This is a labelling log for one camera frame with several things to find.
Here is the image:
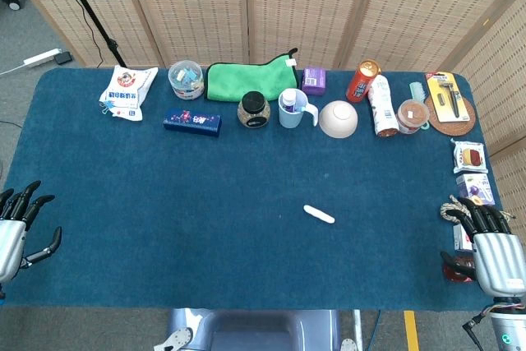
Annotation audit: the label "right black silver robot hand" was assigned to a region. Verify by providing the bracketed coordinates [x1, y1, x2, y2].
[440, 196, 526, 298]

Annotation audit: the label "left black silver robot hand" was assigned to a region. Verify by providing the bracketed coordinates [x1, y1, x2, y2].
[0, 180, 62, 285]

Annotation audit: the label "white plastic cylinder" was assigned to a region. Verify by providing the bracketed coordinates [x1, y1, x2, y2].
[302, 204, 336, 224]

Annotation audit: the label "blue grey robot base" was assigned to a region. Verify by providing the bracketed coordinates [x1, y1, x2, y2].
[154, 307, 358, 351]

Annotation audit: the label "white blue milk carton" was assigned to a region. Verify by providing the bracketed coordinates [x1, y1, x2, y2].
[452, 224, 474, 252]

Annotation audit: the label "brown syrup bottle yellow cap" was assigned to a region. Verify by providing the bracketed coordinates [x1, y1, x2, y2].
[442, 255, 478, 284]

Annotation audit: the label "small purple white carton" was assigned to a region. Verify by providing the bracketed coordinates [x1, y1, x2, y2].
[455, 173, 496, 207]

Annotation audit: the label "white cake snack packet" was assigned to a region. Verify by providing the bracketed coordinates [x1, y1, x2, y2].
[451, 139, 490, 175]

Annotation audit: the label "yellow floor tape strip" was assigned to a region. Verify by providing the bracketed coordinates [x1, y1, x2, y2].
[403, 310, 421, 351]

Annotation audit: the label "round brown woven coaster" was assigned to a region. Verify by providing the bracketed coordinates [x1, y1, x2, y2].
[423, 94, 478, 137]

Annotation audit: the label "white metal table leg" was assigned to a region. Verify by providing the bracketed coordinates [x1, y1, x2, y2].
[352, 309, 365, 351]

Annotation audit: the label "clear lidded cup brown contents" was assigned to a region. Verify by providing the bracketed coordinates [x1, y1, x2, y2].
[395, 99, 431, 135]

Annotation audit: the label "razor on yellow card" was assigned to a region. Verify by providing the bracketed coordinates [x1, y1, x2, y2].
[425, 72, 472, 123]

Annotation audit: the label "white power strip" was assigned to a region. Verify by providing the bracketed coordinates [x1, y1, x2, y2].
[23, 48, 62, 67]

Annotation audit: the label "mint green comb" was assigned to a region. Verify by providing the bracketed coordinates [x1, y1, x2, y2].
[408, 81, 431, 129]

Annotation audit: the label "white snack bag blue print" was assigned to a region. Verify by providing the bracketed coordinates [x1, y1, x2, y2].
[98, 65, 159, 122]

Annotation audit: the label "white plastic drink bottle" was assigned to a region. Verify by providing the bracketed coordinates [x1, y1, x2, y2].
[367, 74, 400, 138]

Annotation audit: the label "blue table mat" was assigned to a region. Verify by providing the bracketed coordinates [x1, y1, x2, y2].
[0, 67, 524, 313]

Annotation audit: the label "beige upturned bowl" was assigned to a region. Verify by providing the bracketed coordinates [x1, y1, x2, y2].
[318, 99, 359, 139]

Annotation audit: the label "dark blue rectangular box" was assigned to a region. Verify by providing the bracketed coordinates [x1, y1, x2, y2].
[163, 107, 224, 139]

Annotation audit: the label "orange drink can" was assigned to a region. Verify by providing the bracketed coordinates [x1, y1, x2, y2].
[346, 59, 382, 104]

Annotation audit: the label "clear plastic tub of clips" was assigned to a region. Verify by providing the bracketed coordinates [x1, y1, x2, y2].
[167, 59, 205, 101]

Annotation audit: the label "black tripod stand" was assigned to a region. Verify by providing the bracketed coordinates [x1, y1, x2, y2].
[52, 0, 127, 68]

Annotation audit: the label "purple box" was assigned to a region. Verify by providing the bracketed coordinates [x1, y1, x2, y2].
[301, 67, 327, 97]

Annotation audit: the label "white bottle purple label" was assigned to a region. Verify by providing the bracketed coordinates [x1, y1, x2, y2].
[281, 88, 298, 113]

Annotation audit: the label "glass jar black lid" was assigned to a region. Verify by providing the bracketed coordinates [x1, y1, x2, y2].
[237, 90, 272, 129]

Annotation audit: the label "green microfibre towel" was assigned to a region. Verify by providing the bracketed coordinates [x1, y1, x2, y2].
[204, 48, 300, 103]

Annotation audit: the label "bamboo folding screen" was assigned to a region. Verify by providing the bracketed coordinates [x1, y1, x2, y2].
[0, 0, 526, 229]

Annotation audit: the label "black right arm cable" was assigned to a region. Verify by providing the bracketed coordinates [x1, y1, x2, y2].
[461, 310, 496, 351]

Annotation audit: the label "beige black rope bundle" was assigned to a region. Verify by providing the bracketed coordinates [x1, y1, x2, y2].
[440, 194, 515, 223]

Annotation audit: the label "thin blue cable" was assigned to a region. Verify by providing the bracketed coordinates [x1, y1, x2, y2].
[367, 309, 382, 351]

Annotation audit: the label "light blue handled cup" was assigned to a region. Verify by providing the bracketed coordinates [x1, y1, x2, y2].
[278, 88, 320, 130]

